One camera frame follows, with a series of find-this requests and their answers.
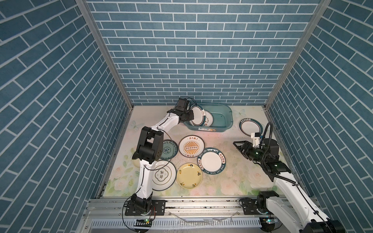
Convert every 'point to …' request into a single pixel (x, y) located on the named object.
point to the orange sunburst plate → (191, 146)
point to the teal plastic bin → (223, 118)
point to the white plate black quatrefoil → (164, 175)
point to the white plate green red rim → (199, 114)
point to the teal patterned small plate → (170, 149)
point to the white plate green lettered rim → (211, 160)
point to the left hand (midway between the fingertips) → (195, 115)
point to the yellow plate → (189, 175)
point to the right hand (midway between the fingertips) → (236, 145)
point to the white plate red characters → (209, 119)
